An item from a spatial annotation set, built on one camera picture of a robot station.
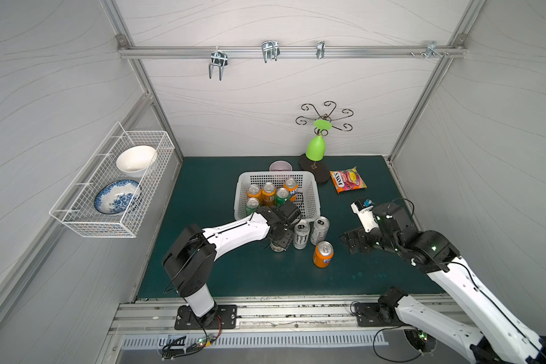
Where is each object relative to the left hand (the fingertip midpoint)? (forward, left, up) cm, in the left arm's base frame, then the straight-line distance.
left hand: (282, 238), depth 85 cm
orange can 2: (+18, +6, +3) cm, 19 cm away
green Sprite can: (+17, +1, +4) cm, 17 cm away
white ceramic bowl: (+15, +51, +26) cm, 59 cm away
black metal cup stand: (+40, -20, -5) cm, 45 cm away
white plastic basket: (+23, -12, 0) cm, 26 cm away
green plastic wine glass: (+33, -14, +16) cm, 39 cm away
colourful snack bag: (+32, -31, -3) cm, 45 cm away
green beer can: (-3, +2, -4) cm, 5 cm away
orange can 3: (+22, -4, +5) cm, 23 cm away
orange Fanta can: (-7, -14, +3) cm, 17 cm away
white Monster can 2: (0, -13, +6) cm, 15 cm away
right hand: (-4, -23, +15) cm, 28 cm away
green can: (+11, +12, +5) cm, 17 cm away
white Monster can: (-1, -7, +6) cm, 9 cm away
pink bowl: (+40, +1, -2) cm, 41 cm away
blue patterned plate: (-1, +49, +27) cm, 56 cm away
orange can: (+18, +12, +5) cm, 22 cm away
